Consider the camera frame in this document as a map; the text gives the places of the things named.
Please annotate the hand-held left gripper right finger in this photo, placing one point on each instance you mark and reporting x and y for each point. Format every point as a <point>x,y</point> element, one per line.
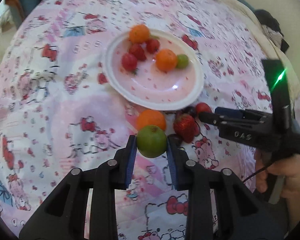
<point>172,165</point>

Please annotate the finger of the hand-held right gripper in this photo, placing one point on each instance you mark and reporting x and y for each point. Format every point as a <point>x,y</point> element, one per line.
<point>210,117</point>
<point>227,111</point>

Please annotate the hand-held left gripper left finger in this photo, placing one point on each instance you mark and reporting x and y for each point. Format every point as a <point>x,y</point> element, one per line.
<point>131,160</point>

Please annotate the red tomato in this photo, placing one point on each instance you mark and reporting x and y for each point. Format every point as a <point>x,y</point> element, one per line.
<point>203,107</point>

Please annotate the dark purple grape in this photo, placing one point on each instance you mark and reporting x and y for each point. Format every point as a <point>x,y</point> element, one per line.
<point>177,140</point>
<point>190,110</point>

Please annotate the orange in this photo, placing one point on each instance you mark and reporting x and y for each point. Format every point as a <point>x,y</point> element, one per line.
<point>139,33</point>
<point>151,120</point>
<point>166,60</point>

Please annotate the pink strawberry pattern plate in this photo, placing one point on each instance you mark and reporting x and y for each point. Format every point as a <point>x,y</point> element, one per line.
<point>160,87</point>

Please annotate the small green lime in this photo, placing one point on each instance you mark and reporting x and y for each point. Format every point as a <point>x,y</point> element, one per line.
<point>182,61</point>

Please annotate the small red strawberry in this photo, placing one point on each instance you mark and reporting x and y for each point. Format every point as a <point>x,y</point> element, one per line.
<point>152,45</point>

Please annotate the person's right hand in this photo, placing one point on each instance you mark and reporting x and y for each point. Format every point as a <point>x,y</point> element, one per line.
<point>297,175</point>

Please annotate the striped garment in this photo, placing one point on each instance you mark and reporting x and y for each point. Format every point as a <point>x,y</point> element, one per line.
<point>272,33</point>

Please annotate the black garment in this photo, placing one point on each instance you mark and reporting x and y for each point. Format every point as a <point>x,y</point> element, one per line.
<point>267,17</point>

